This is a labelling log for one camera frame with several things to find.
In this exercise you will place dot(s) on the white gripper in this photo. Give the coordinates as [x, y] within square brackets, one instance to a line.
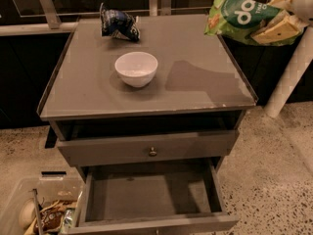
[304, 4]

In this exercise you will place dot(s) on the green rice chip bag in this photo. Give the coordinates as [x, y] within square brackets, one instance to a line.
[239, 19]

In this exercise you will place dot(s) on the blue crumpled snack bag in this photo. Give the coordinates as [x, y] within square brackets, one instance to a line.
[118, 24]

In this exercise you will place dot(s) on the grey drawer cabinet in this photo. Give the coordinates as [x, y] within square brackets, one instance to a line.
[198, 86]

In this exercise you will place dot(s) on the brass drawer knob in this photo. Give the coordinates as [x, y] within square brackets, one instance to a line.
[153, 152]

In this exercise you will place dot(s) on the grey open middle drawer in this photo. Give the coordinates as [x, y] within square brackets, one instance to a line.
[166, 198]

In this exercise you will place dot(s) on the grey top drawer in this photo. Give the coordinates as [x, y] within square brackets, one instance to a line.
[135, 149]

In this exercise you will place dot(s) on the white ceramic bowl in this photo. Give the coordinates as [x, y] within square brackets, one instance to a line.
[136, 69]

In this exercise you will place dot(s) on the metal railing with glass panel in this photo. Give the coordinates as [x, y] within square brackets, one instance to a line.
[195, 12]

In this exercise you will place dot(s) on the silver green snack packet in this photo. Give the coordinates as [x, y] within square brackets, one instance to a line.
[67, 221]

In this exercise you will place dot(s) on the brown snack packet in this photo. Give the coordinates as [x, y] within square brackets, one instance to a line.
[51, 217]

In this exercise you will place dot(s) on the clear plastic storage bin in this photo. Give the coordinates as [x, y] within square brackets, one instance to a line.
[46, 190]

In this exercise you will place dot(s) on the white round object in bin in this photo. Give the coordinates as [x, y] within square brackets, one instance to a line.
[27, 214]

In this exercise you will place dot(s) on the white diagonal support post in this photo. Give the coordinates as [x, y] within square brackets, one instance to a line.
[295, 69]

